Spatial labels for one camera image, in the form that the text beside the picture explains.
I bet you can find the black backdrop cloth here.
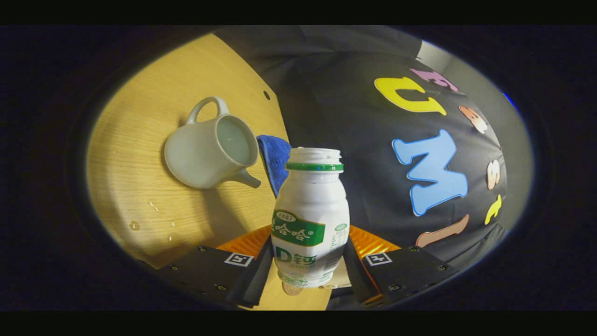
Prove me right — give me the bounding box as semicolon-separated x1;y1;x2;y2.
212;26;511;311

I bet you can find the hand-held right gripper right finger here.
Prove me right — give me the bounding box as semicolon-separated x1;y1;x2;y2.
343;225;462;306

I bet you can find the white water bottle green label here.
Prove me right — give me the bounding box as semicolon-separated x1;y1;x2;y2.
271;147;351;288

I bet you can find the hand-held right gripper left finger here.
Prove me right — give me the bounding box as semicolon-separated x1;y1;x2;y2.
156;225;274;309

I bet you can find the blue towel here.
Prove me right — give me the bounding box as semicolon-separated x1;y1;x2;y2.
256;135;292;199

